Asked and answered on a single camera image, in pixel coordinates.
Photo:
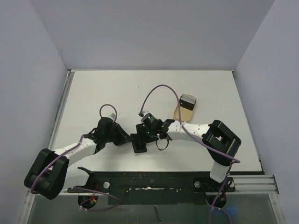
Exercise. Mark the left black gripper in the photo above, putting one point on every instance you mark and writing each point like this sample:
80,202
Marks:
124,137

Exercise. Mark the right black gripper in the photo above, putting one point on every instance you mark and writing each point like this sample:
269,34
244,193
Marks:
139,142

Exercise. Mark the black leather card holder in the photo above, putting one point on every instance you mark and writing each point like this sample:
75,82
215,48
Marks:
138,143

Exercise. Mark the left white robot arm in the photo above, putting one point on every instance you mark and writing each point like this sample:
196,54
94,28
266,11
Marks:
49,175

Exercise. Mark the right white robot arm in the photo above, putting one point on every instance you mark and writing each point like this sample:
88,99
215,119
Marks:
221,143

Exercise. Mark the stack of black cards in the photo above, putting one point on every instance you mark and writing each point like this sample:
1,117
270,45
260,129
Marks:
187,101

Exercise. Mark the beige wooden tray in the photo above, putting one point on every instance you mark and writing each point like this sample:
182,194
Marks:
186,115

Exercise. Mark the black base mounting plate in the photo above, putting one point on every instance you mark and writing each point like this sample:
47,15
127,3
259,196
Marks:
155,188

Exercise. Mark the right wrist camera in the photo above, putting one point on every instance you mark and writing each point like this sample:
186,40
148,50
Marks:
143,113

